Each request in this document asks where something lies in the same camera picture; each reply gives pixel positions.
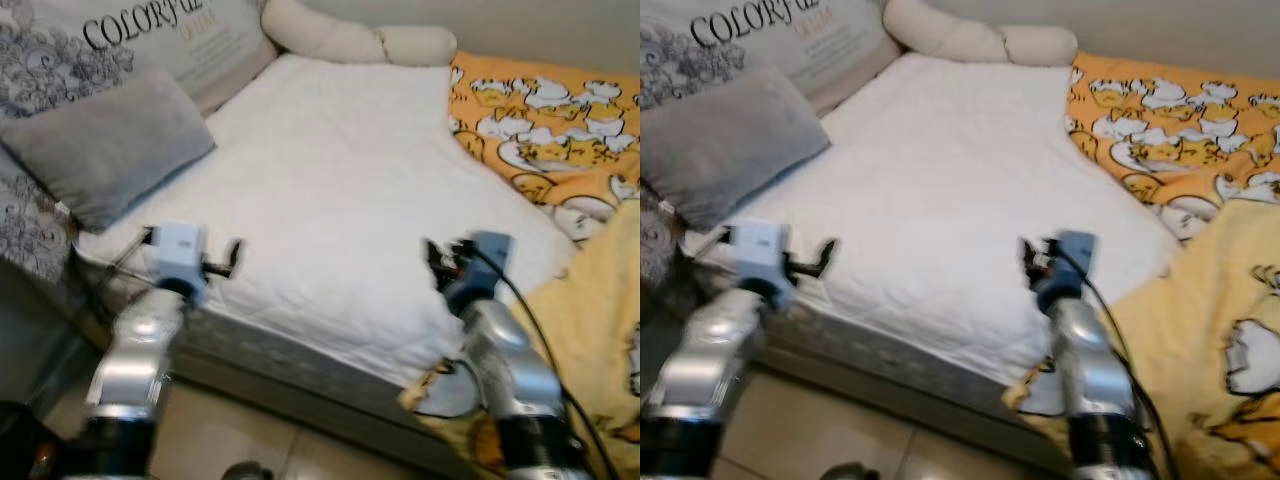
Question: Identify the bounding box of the cream long bolster pillow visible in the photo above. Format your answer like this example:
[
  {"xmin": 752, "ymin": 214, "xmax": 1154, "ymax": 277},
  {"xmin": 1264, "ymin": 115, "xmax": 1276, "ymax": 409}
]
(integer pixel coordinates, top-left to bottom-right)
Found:
[
  {"xmin": 882, "ymin": 0, "xmax": 1079, "ymax": 66},
  {"xmin": 262, "ymin": 0, "xmax": 458, "ymax": 68}
]

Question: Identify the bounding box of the grey plush pillow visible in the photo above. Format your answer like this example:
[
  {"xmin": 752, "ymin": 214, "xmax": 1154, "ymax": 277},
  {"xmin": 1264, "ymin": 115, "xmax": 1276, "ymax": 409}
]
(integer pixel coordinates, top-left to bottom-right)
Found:
[
  {"xmin": 0, "ymin": 68, "xmax": 217, "ymax": 234},
  {"xmin": 640, "ymin": 65, "xmax": 833, "ymax": 231}
]

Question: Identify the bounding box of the printed grey headboard cushion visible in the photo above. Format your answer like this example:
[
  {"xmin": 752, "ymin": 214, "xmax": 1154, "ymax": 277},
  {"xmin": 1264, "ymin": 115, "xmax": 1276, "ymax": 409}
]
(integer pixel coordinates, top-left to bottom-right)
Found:
[
  {"xmin": 0, "ymin": 0, "xmax": 279, "ymax": 286},
  {"xmin": 640, "ymin": 0, "xmax": 906, "ymax": 291}
]

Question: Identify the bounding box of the grey patterned mattress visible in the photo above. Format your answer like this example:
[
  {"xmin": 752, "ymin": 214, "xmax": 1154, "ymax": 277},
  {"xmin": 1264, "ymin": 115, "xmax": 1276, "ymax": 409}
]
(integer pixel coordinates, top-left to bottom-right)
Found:
[
  {"xmin": 75, "ymin": 255, "xmax": 471, "ymax": 451},
  {"xmin": 690, "ymin": 280, "xmax": 1071, "ymax": 451}
]

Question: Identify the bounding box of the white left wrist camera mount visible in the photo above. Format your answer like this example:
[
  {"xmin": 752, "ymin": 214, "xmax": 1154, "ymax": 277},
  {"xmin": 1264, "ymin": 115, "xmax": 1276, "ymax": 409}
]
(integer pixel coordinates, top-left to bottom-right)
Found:
[
  {"xmin": 730, "ymin": 220, "xmax": 791, "ymax": 286},
  {"xmin": 150, "ymin": 222, "xmax": 209, "ymax": 286}
]

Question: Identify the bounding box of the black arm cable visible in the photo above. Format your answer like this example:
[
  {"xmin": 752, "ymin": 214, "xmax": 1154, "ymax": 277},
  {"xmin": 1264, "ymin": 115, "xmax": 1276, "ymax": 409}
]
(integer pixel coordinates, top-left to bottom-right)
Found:
[
  {"xmin": 60, "ymin": 230, "xmax": 156, "ymax": 341},
  {"xmin": 478, "ymin": 248, "xmax": 623, "ymax": 480},
  {"xmin": 1065, "ymin": 250, "xmax": 1186, "ymax": 480},
  {"xmin": 690, "ymin": 228, "xmax": 736, "ymax": 261}
]

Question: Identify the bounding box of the yellow cartoon egg blanket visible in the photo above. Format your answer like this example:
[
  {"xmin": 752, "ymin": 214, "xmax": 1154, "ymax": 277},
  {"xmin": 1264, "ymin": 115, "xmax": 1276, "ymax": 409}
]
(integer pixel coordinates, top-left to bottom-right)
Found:
[
  {"xmin": 1005, "ymin": 52, "xmax": 1280, "ymax": 480},
  {"xmin": 400, "ymin": 52, "xmax": 641, "ymax": 480}
]

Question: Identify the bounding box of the white quilted mattress cover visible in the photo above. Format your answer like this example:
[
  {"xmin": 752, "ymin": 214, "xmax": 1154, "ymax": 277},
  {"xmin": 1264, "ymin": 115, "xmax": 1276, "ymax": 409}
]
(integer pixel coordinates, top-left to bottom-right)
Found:
[
  {"xmin": 75, "ymin": 53, "xmax": 581, "ymax": 391},
  {"xmin": 690, "ymin": 53, "xmax": 1186, "ymax": 391}
]

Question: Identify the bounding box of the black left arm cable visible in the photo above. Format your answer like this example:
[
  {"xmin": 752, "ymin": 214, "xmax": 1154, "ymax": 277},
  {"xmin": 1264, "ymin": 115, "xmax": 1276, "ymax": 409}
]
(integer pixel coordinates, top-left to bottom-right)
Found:
[
  {"xmin": 690, "ymin": 228, "xmax": 736, "ymax": 261},
  {"xmin": 60, "ymin": 230, "xmax": 156, "ymax": 341}
]

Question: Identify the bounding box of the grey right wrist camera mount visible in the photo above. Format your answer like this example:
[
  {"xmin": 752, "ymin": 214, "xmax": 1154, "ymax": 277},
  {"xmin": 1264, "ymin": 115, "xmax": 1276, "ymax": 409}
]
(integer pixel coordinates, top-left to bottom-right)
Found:
[
  {"xmin": 1050, "ymin": 230, "xmax": 1098, "ymax": 296},
  {"xmin": 465, "ymin": 232, "xmax": 513, "ymax": 296}
]

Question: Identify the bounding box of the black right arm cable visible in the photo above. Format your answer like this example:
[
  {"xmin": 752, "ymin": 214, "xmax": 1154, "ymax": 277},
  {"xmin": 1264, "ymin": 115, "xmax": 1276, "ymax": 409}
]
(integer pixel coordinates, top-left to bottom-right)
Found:
[
  {"xmin": 1065, "ymin": 250, "xmax": 1186, "ymax": 480},
  {"xmin": 478, "ymin": 248, "xmax": 623, "ymax": 480}
]

